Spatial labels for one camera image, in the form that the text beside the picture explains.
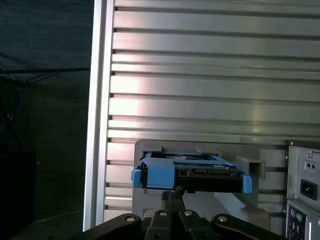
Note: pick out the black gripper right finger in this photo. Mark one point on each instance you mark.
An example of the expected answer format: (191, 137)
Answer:
(190, 222)

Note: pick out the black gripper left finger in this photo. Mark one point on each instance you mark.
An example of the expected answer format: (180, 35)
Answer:
(160, 220)

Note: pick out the black PC case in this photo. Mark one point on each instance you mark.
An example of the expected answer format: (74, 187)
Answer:
(291, 225)

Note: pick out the grey power supply unit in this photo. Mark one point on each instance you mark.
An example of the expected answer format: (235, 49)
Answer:
(297, 162)

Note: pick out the grey parts rack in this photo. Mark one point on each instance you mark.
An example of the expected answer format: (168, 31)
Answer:
(250, 150)

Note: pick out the hard disk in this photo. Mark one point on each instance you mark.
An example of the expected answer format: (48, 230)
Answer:
(160, 175)

